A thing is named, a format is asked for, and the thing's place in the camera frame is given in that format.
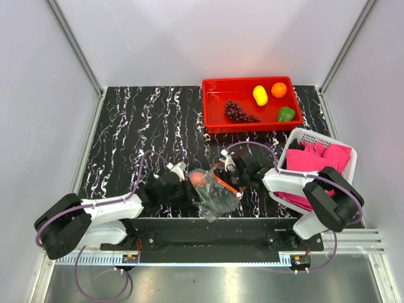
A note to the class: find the green fake pepper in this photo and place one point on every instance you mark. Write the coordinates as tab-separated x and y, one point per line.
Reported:
286	114

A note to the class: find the clear zip bag orange seal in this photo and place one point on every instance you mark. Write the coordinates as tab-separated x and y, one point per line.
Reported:
214	185

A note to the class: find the pink fake peach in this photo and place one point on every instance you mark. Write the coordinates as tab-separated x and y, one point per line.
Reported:
197	179

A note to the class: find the green fake lime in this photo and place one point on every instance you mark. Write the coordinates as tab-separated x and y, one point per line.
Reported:
212	199

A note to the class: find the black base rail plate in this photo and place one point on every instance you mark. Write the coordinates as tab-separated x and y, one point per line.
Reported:
273	234

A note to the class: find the red plastic tray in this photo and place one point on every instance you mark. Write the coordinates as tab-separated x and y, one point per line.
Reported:
217	91

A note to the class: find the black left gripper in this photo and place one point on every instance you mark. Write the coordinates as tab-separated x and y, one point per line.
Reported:
191	197

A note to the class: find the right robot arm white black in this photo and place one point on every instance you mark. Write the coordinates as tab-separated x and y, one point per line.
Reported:
334	202

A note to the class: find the dark purple fake grapes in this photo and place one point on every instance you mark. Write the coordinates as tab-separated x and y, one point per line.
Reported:
237	115

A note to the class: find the pink cloth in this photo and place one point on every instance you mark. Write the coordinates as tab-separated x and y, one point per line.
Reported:
308	157

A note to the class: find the white perforated plastic basket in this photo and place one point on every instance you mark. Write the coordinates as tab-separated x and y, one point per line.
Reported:
312	137

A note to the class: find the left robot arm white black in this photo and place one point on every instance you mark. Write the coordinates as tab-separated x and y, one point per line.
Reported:
73	221

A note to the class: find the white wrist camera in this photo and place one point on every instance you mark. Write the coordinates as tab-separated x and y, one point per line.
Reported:
178	169
227	160

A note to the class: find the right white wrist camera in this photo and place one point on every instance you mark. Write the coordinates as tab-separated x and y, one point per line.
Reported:
227	160

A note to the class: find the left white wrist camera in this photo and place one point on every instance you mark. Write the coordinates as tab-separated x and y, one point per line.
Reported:
178	169

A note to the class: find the orange fake fruit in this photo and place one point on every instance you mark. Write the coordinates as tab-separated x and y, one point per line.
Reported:
279	90

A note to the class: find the yellow fake banana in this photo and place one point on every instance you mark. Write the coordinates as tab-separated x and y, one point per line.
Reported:
260	95

